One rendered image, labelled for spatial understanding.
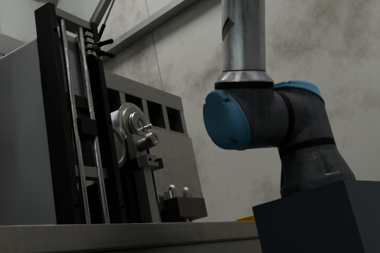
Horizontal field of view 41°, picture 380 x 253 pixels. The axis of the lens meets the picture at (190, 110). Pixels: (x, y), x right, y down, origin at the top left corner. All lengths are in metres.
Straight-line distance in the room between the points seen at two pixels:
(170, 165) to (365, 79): 1.55
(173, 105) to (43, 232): 1.74
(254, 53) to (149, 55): 3.56
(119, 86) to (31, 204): 0.98
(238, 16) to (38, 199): 0.62
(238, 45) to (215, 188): 2.94
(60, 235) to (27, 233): 0.06
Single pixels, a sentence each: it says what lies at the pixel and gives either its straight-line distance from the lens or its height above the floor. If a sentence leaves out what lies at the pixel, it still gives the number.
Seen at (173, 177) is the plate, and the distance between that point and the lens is 2.24.
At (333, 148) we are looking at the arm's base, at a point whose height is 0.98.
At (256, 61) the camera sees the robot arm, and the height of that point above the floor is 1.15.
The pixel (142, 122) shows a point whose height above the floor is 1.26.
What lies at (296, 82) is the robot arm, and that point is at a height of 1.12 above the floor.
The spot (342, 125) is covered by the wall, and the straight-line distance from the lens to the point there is 3.35.
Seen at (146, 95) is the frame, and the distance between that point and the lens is 2.27.
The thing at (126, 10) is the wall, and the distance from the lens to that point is 4.88.
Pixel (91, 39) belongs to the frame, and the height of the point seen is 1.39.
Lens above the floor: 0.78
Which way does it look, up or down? 18 degrees up
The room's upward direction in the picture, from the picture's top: 12 degrees counter-clockwise
